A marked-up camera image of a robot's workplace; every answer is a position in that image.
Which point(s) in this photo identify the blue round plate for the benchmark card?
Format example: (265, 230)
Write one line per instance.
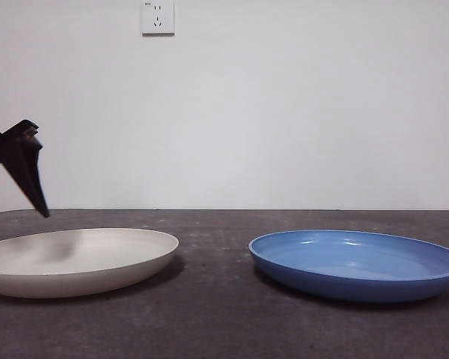
(340, 263)

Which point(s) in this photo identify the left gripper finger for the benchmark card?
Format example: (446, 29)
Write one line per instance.
(28, 164)

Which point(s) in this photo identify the white round plate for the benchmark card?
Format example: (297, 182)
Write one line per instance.
(97, 261)

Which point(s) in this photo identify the white wall socket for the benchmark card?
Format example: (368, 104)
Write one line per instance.
(158, 18)

